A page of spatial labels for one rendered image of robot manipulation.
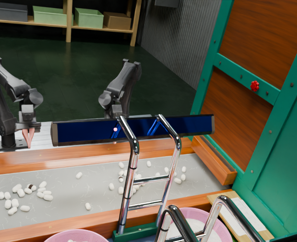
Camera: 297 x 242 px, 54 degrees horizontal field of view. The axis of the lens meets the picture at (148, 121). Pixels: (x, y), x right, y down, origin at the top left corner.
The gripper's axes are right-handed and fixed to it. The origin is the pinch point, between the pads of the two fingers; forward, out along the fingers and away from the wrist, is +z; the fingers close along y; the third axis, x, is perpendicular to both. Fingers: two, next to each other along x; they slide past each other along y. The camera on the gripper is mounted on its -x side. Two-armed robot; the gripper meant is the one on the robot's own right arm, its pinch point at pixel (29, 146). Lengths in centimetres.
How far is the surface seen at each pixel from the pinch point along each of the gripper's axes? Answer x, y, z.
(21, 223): -9.8, -4.3, 29.8
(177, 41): 226, 238, -212
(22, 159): 9.5, -2.7, 3.1
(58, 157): 8.8, 12.0, 4.0
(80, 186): -0.5, 18.8, 18.9
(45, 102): 193, 25, -96
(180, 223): -64, 28, 36
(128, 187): -32.7, 28.4, 24.9
